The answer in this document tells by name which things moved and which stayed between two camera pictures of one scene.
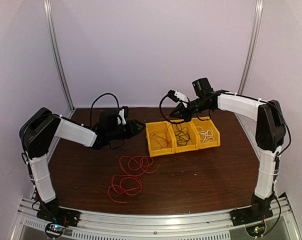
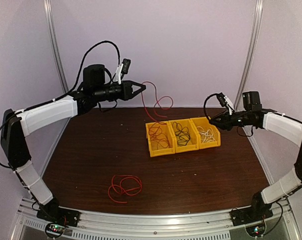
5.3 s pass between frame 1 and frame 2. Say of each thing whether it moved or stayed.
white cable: stayed
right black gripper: moved
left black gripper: moved
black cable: stayed
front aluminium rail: stayed
